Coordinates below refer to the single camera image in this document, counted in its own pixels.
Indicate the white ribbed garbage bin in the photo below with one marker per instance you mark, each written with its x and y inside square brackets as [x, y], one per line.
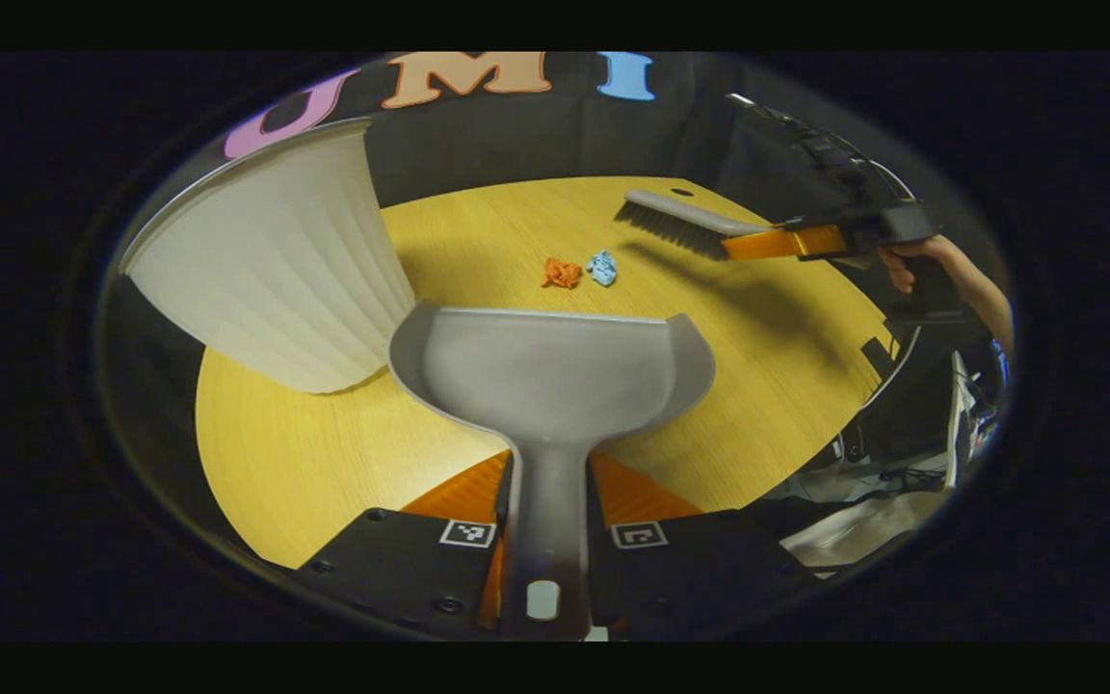
[276, 260]

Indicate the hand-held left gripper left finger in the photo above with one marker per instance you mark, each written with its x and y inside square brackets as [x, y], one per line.
[401, 569]

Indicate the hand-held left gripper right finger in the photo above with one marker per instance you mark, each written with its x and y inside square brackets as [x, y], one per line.
[700, 569]

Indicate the grey dustpan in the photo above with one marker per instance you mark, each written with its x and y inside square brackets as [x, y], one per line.
[555, 376]

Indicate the blue paper ball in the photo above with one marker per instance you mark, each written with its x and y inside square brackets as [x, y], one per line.
[601, 268]

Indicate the wooden desktop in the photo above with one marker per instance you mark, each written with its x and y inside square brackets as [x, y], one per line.
[324, 453]

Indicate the small grey broom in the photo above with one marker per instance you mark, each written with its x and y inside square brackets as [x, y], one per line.
[680, 224]

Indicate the orange paper ball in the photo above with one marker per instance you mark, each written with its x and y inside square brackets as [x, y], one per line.
[562, 273]

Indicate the black tape piece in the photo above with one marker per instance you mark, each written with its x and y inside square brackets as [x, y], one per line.
[878, 353]

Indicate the black backdrop cloth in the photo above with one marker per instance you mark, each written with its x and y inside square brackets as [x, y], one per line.
[516, 135]

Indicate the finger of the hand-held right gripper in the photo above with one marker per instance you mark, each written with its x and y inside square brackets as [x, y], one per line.
[777, 243]

